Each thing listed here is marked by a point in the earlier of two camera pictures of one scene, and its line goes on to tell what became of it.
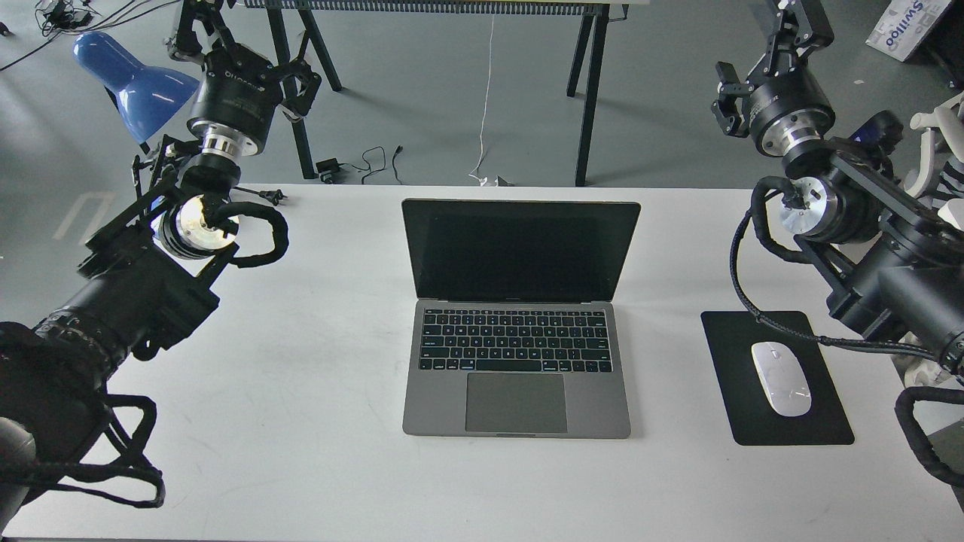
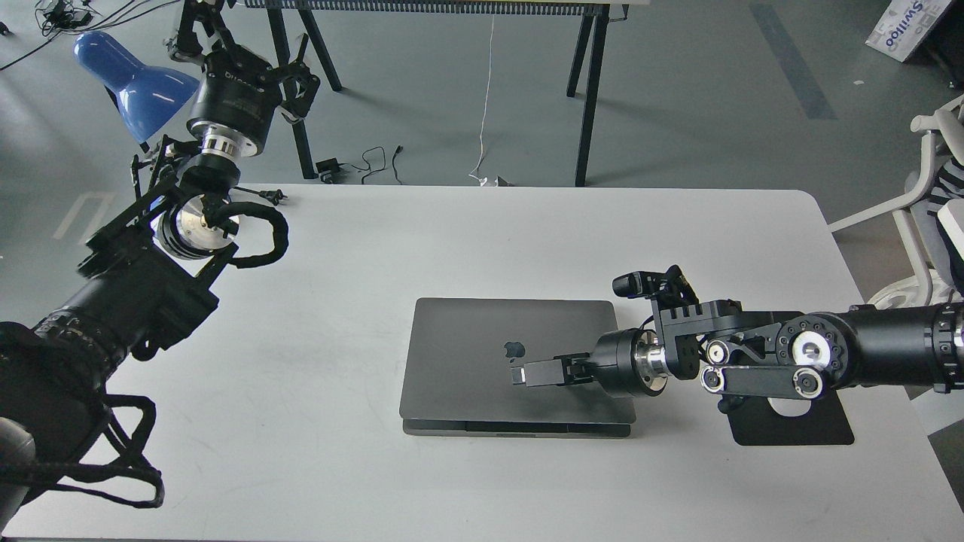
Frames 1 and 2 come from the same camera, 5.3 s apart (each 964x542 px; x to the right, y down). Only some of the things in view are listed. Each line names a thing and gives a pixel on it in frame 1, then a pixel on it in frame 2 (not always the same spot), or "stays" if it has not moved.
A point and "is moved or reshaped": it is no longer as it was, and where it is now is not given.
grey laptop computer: x=514 y=331 is moved or reshaped
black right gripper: x=788 y=107 to x=630 y=363
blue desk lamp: x=146 y=96 stays
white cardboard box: x=904 y=24 stays
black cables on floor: x=60 y=16 stays
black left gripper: x=240 y=95 stays
